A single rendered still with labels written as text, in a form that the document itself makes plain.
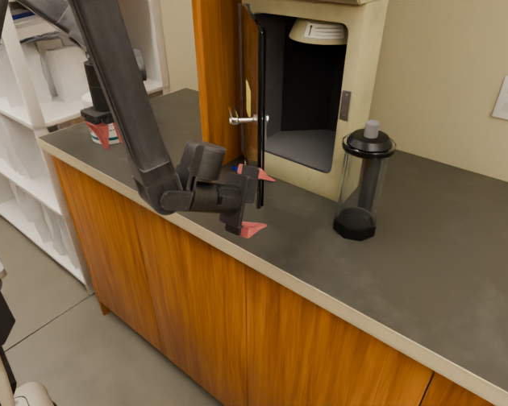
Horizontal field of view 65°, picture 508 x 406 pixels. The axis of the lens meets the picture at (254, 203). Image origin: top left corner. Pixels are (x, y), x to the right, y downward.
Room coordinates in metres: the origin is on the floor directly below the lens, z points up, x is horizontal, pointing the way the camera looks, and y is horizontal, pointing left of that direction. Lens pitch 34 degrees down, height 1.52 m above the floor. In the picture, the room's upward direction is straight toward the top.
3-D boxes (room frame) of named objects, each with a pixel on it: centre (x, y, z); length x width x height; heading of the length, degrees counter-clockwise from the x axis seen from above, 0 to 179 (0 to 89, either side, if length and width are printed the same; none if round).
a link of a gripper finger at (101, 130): (0.88, 0.35, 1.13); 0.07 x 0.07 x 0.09; 52
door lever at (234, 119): (0.82, 0.03, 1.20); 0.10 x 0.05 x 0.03; 8
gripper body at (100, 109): (0.89, 0.34, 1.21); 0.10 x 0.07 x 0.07; 142
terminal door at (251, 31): (0.90, 0.01, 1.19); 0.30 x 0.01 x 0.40; 8
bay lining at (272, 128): (1.06, -0.17, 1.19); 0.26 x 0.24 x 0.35; 51
